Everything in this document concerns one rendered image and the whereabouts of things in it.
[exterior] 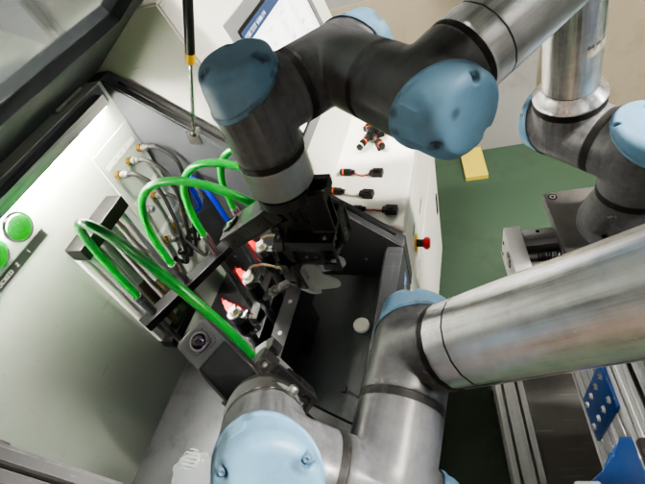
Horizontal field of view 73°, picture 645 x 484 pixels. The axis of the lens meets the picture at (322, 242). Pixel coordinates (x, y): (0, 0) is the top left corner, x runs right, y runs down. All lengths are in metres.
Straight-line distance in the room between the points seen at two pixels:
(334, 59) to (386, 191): 0.76
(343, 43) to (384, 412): 0.32
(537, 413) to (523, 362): 1.33
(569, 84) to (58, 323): 0.95
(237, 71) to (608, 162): 0.63
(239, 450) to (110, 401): 0.76
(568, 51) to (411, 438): 0.61
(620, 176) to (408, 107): 0.55
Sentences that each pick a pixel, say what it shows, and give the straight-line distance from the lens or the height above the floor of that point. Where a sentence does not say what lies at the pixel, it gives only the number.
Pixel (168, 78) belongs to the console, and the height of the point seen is 1.42.
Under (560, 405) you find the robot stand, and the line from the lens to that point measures 1.68.
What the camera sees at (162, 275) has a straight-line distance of 0.57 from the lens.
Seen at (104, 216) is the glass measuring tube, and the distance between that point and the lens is 0.93.
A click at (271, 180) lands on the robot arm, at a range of 0.46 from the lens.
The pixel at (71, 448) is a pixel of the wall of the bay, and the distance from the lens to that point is 1.01.
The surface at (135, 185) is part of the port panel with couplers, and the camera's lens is 1.05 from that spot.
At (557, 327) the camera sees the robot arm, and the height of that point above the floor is 1.49.
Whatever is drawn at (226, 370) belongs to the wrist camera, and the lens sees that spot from 0.49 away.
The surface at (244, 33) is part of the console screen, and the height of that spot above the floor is 1.40.
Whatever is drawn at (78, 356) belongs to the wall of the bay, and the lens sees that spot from 0.97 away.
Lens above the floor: 1.75
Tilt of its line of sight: 45 degrees down
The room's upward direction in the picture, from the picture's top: 21 degrees counter-clockwise
